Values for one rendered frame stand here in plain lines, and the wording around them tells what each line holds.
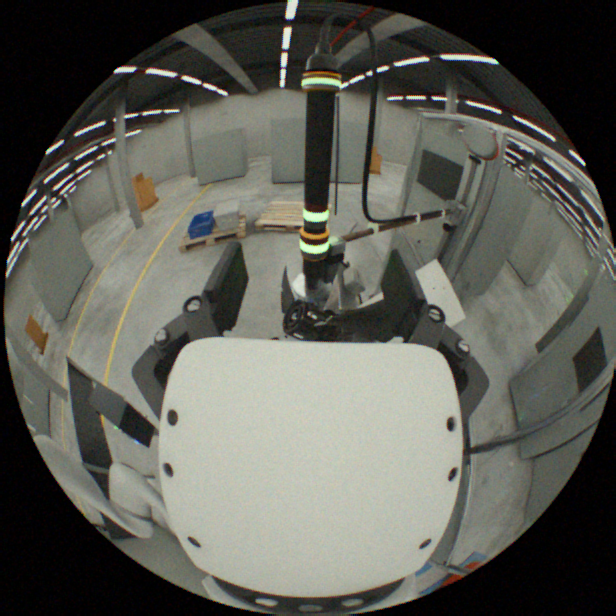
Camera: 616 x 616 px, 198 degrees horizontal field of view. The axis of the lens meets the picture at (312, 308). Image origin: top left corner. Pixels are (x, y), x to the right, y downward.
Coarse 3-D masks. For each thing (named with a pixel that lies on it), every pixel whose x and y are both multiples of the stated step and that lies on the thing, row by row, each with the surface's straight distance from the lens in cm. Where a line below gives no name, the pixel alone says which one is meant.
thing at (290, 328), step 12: (300, 300) 62; (288, 312) 66; (300, 312) 60; (324, 312) 63; (288, 324) 62; (300, 324) 57; (312, 324) 58; (312, 336) 60; (324, 336) 64; (336, 336) 63
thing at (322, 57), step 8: (320, 48) 29; (328, 48) 30; (312, 56) 28; (320, 56) 28; (328, 56) 28; (312, 64) 27; (320, 64) 27; (328, 64) 27; (336, 64) 28; (328, 72) 30; (336, 72) 29; (304, 264) 34; (312, 264) 33; (320, 264) 33; (304, 272) 35; (312, 272) 34; (320, 272) 34; (304, 280) 37; (312, 280) 35; (320, 280) 36; (312, 288) 37
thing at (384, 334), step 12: (348, 312) 54; (360, 312) 47; (372, 312) 45; (384, 312) 42; (336, 324) 48; (348, 324) 45; (360, 324) 42; (372, 324) 40; (384, 324) 39; (372, 336) 38; (384, 336) 36
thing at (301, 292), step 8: (344, 240) 35; (328, 248) 34; (336, 248) 34; (344, 248) 35; (328, 256) 34; (336, 256) 34; (328, 264) 35; (328, 272) 36; (296, 280) 39; (328, 280) 38; (296, 288) 37; (304, 288) 37; (320, 288) 37; (328, 288) 38; (304, 296) 36; (312, 296) 36; (320, 296) 36
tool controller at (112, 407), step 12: (96, 384) 96; (96, 396) 92; (108, 396) 85; (96, 408) 89; (108, 408) 82; (120, 408) 77; (132, 408) 77; (108, 420) 82; (120, 420) 75; (132, 420) 78; (144, 420) 83; (132, 432) 79; (144, 432) 84; (144, 444) 85
